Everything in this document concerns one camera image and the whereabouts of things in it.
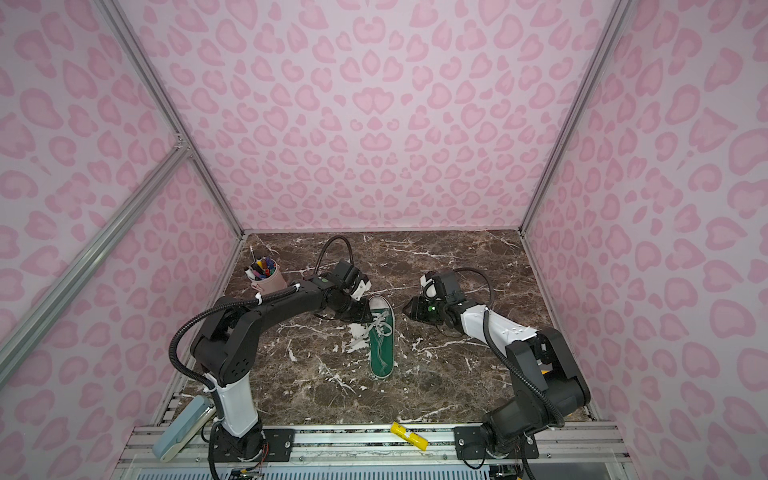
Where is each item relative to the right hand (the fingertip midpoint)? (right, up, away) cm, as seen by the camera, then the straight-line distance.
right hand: (409, 308), depth 88 cm
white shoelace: (-7, -6, 0) cm, 9 cm away
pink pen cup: (-42, +7, +8) cm, 44 cm away
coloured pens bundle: (-46, +11, +7) cm, 48 cm away
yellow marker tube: (-1, -29, -14) cm, 32 cm away
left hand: (-11, -2, +3) cm, 11 cm away
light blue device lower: (-56, -27, -14) cm, 64 cm away
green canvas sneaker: (-8, -8, -2) cm, 11 cm away
